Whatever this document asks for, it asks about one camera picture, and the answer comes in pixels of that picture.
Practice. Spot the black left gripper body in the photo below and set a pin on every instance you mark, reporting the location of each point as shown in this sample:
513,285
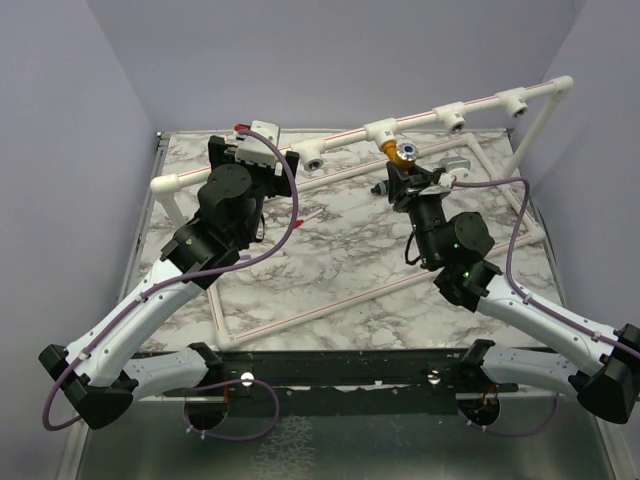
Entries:
269,184

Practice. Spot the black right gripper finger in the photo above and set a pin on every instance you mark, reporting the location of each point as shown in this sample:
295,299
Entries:
423,178
398,183

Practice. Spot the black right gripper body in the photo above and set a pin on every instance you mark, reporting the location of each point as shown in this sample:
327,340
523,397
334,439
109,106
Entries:
413,202

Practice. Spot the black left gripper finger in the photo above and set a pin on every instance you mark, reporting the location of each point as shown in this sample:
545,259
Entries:
288,180
220,152

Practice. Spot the orange water faucet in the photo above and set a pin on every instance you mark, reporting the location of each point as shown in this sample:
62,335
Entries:
402,155

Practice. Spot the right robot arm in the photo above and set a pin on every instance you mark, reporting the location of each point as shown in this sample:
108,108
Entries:
597,363

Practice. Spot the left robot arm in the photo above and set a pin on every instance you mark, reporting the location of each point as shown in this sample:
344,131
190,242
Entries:
99,373

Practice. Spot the small black knob fitting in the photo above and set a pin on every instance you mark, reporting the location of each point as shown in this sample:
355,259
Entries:
379,189

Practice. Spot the red capped white marker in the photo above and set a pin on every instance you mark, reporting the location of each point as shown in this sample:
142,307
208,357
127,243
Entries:
307,218

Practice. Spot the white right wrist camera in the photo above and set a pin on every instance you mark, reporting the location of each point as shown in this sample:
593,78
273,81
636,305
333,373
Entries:
455,169

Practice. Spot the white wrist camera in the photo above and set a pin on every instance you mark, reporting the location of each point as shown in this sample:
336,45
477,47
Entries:
252,151
455,169

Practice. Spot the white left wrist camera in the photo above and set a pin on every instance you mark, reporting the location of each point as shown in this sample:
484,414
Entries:
252,151

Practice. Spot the white pipe frame with tees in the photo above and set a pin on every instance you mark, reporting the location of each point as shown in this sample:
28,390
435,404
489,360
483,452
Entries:
341,281

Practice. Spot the black table front rail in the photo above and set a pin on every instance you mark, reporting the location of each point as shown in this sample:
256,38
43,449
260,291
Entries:
343,383

